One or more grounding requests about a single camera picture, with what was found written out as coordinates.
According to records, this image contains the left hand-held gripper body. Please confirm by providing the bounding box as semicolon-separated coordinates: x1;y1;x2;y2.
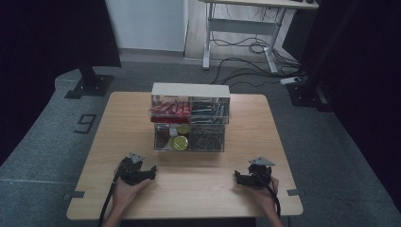
117;152;149;186

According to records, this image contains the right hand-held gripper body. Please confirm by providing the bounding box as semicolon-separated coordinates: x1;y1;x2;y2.
248;156;276;189

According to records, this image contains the stack of red packets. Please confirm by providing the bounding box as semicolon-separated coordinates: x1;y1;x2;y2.
149;101;192;124

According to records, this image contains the clear plastic organizer box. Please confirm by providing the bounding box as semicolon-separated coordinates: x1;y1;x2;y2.
150;82;232;153

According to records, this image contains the person's right hand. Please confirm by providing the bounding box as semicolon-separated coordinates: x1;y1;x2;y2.
249;177;280;211

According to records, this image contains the person's left hand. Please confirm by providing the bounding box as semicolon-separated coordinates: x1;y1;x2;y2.
110;179;152;214

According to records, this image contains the large round green-lid tin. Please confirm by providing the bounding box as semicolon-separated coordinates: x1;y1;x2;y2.
168;135;189;151

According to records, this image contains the pile of dark small sachets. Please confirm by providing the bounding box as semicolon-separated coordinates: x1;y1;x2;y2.
189;126;224;150

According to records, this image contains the small round green-lid tin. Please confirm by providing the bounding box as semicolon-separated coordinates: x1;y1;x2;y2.
175;123;192;135

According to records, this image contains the row of dark flat packets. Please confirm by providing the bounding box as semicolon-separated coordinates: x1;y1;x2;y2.
190;97;230;124

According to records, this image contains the black stand with dark base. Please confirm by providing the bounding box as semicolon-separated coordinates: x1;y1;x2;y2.
287;0;363;113

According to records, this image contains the black stand base left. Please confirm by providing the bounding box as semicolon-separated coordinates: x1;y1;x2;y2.
64;58;114;100

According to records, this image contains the white power strip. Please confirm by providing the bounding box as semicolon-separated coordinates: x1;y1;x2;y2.
280;76;302;86

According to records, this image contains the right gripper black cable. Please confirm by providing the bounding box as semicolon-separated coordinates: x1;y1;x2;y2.
256;174;282;219

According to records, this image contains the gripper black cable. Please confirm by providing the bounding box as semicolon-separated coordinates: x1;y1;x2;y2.
256;174;282;219
97;165;123;227

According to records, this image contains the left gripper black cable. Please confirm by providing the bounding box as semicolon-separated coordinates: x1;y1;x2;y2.
97;165;123;227

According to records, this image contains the long black floor cable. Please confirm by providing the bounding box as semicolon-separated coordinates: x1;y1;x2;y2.
210;57;302;85

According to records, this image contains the coiled black floor cable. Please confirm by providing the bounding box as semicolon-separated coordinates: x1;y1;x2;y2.
248;37;269;55

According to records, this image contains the white frame desk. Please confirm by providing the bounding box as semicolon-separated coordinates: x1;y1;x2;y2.
198;0;320;75

